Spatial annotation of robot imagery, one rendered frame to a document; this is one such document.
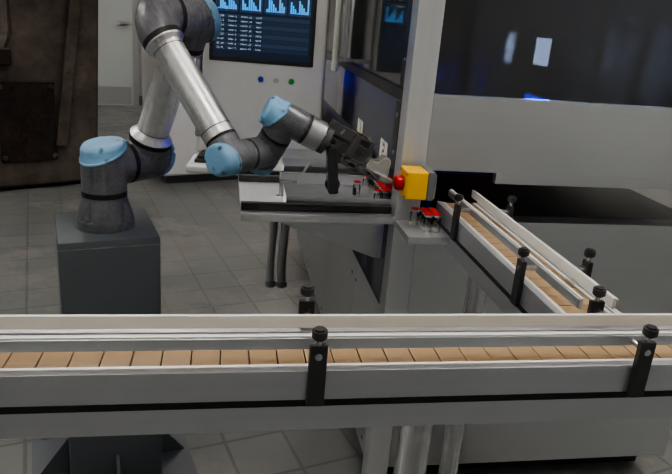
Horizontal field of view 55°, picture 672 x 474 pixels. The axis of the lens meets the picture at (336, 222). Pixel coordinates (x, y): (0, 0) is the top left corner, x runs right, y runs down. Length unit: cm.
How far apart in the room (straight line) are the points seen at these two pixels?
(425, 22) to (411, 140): 29
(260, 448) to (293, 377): 140
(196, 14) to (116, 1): 720
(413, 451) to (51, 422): 51
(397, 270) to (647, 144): 76
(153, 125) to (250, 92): 87
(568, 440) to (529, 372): 130
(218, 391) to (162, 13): 96
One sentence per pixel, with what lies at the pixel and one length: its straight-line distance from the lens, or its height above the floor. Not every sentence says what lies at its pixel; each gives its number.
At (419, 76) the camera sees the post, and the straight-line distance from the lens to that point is 164.
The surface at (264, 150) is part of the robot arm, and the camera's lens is 151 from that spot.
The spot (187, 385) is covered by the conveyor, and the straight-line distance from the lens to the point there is 88.
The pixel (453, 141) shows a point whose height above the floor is 109.
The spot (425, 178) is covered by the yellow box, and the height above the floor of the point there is 102.
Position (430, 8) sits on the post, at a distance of 163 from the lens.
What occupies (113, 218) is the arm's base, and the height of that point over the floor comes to 83.
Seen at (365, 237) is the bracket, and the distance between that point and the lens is 181.
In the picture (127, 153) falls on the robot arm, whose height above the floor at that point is 99.
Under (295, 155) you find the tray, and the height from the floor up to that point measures 89.
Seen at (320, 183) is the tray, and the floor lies 88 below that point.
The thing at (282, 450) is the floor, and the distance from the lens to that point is 226.
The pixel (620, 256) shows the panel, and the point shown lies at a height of 78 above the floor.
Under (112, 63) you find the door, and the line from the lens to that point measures 888.
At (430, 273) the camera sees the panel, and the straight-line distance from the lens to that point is 179.
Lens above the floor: 139
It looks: 18 degrees down
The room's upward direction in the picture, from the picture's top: 5 degrees clockwise
